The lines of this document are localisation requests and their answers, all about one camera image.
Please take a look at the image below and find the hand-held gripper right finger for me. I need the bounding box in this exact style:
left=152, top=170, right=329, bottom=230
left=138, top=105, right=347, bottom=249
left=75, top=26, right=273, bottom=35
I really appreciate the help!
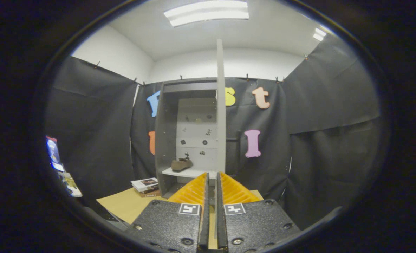
left=215, top=171, right=301, bottom=253

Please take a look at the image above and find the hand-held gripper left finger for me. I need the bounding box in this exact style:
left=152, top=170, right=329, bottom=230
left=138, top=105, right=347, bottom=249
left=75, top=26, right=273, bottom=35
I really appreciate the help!
left=125, top=172, right=210, bottom=253

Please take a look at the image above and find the brown fuzzy shoe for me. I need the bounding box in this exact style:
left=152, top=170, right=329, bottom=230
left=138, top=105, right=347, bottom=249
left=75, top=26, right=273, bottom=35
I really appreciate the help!
left=171, top=157, right=194, bottom=172

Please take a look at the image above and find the black door handle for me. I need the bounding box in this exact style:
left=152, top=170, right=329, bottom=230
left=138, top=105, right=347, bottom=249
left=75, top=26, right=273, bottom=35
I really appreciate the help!
left=226, top=131, right=242, bottom=176

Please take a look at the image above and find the grey shoe cabinet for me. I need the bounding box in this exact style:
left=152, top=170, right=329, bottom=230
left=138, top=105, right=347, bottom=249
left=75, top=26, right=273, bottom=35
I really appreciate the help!
left=155, top=78, right=226, bottom=199

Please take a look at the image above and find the light grey shoe cabinet door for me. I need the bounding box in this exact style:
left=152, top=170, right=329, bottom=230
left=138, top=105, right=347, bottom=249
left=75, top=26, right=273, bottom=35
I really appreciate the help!
left=216, top=39, right=227, bottom=176

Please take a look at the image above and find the white cabinet shelf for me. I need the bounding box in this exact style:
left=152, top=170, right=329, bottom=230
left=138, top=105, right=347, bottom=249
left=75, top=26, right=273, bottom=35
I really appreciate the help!
left=162, top=167, right=217, bottom=179

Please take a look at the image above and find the white cover book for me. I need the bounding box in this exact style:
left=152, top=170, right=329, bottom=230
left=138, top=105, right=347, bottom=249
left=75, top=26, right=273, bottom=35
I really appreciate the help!
left=131, top=178, right=158, bottom=192

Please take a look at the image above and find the black backdrop cloth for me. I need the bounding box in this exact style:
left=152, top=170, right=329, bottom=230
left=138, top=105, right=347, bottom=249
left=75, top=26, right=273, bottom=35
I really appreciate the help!
left=44, top=33, right=382, bottom=231

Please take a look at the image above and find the long ceiling light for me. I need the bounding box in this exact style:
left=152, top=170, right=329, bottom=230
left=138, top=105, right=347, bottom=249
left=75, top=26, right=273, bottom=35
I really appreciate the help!
left=164, top=0, right=249, bottom=27

